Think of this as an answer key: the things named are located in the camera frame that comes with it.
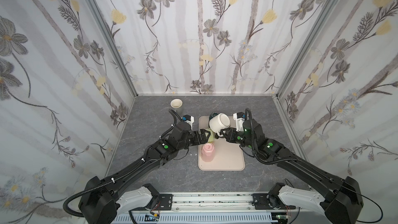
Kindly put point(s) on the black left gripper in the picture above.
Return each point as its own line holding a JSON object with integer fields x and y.
{"x": 196, "y": 134}

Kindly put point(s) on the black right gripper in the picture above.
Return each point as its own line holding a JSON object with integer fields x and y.
{"x": 232, "y": 134}

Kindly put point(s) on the white cream mug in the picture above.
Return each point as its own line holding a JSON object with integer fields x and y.
{"x": 218, "y": 123}

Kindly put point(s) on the grey mug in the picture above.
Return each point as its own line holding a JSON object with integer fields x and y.
{"x": 177, "y": 106}

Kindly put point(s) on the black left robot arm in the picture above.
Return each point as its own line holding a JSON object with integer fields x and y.
{"x": 99, "y": 202}

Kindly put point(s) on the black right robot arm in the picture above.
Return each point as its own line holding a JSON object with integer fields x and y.
{"x": 338, "y": 199}

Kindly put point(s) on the light green mug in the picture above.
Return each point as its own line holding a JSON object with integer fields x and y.
{"x": 211, "y": 138}

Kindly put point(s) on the pink mug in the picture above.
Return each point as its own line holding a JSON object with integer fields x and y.
{"x": 208, "y": 152}

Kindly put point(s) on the dark green mug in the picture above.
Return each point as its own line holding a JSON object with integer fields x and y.
{"x": 213, "y": 115}

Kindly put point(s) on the beige rectangular tray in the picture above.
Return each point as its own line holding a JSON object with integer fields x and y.
{"x": 225, "y": 157}

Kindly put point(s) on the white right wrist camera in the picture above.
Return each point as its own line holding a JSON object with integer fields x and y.
{"x": 239, "y": 120}

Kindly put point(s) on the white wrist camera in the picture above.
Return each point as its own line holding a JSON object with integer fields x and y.
{"x": 239, "y": 120}
{"x": 189, "y": 120}

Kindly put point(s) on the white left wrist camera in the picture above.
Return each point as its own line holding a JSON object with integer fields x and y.
{"x": 189, "y": 120}

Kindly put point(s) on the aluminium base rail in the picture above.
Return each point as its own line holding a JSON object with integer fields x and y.
{"x": 218, "y": 208}

